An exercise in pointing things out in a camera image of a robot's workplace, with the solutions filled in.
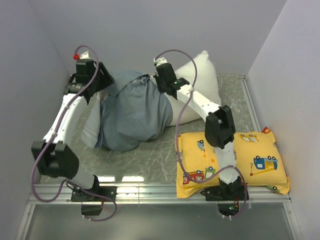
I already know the white pillow insert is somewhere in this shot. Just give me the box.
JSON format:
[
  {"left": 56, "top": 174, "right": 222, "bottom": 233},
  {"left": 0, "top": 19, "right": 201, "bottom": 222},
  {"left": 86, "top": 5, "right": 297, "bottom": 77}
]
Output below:
[{"left": 79, "top": 50, "right": 222, "bottom": 150}]

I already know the blue patterned pillowcase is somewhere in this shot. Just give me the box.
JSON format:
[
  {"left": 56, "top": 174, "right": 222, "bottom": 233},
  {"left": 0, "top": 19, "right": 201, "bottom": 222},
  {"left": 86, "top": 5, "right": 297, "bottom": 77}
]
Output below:
[{"left": 95, "top": 70, "right": 173, "bottom": 153}]

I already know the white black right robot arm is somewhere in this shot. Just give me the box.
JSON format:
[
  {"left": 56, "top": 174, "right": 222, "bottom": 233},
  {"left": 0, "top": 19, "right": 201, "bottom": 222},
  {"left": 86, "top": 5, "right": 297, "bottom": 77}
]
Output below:
[{"left": 153, "top": 60, "right": 246, "bottom": 201}]

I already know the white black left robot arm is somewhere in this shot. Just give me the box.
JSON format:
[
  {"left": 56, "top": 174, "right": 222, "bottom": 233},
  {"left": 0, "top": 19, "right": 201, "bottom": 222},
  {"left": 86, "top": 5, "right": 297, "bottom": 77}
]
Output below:
[{"left": 31, "top": 58, "right": 114, "bottom": 201}]

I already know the yellow cartoon vehicle pillow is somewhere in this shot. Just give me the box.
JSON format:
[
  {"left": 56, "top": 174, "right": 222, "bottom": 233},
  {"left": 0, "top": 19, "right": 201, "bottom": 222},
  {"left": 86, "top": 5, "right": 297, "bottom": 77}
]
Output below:
[{"left": 176, "top": 127, "right": 290, "bottom": 198}]

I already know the black left controller box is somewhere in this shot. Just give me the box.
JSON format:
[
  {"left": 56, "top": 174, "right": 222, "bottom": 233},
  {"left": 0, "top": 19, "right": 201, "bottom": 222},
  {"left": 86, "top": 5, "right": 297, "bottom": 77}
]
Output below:
[{"left": 80, "top": 204, "right": 103, "bottom": 217}]

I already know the black controller box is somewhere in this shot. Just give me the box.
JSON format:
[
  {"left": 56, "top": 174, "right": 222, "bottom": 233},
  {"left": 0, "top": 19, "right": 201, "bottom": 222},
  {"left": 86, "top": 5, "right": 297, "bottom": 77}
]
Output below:
[
  {"left": 80, "top": 204, "right": 103, "bottom": 217},
  {"left": 217, "top": 203, "right": 240, "bottom": 217}
]

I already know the black right controller box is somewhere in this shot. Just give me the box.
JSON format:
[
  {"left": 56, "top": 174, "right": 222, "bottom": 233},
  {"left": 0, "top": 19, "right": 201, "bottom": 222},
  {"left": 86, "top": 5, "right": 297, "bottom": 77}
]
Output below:
[{"left": 217, "top": 203, "right": 240, "bottom": 217}]

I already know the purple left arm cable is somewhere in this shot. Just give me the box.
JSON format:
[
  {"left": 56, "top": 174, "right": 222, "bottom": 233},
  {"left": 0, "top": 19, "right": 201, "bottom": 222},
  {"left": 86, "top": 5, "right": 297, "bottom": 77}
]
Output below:
[{"left": 30, "top": 45, "right": 101, "bottom": 203}]

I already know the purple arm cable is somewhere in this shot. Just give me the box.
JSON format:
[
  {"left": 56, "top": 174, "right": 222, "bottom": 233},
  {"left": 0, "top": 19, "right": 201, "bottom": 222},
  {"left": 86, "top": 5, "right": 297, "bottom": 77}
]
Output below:
[
  {"left": 156, "top": 49, "right": 250, "bottom": 219},
  {"left": 30, "top": 45, "right": 101, "bottom": 203}
]

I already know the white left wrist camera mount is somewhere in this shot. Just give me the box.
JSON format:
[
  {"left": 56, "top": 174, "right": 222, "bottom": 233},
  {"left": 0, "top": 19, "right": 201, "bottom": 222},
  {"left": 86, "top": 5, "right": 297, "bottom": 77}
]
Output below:
[{"left": 73, "top": 50, "right": 92, "bottom": 61}]

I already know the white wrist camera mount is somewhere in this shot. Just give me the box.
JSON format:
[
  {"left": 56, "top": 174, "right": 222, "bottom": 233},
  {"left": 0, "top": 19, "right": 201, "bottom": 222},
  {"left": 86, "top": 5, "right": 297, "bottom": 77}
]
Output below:
[
  {"left": 153, "top": 57, "right": 168, "bottom": 67},
  {"left": 73, "top": 50, "right": 92, "bottom": 61}
]

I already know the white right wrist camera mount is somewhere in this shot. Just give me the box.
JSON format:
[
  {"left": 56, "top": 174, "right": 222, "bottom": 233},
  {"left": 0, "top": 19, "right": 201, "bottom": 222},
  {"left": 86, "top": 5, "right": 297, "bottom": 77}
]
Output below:
[{"left": 153, "top": 57, "right": 168, "bottom": 67}]

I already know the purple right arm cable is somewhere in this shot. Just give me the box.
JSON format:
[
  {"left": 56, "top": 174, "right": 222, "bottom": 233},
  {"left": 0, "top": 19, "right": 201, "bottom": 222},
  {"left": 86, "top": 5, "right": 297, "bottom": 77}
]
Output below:
[{"left": 156, "top": 49, "right": 250, "bottom": 219}]

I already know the aluminium table edge rail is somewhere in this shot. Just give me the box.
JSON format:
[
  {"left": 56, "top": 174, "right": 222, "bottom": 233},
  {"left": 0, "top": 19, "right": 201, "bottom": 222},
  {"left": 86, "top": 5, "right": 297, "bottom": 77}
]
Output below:
[{"left": 239, "top": 75, "right": 262, "bottom": 132}]

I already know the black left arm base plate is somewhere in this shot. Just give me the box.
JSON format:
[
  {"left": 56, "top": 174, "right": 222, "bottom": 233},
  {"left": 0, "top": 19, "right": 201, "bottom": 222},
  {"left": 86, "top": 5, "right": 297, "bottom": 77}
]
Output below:
[{"left": 70, "top": 186, "right": 117, "bottom": 203}]

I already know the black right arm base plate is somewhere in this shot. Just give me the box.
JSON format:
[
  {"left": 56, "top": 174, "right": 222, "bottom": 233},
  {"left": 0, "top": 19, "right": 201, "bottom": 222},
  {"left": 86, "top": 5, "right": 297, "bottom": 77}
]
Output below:
[{"left": 200, "top": 186, "right": 249, "bottom": 202}]

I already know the aluminium front mounting rail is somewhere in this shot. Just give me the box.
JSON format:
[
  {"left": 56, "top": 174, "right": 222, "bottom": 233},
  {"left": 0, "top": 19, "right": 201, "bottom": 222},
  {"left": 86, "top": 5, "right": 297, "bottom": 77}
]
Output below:
[{"left": 27, "top": 182, "right": 291, "bottom": 205}]

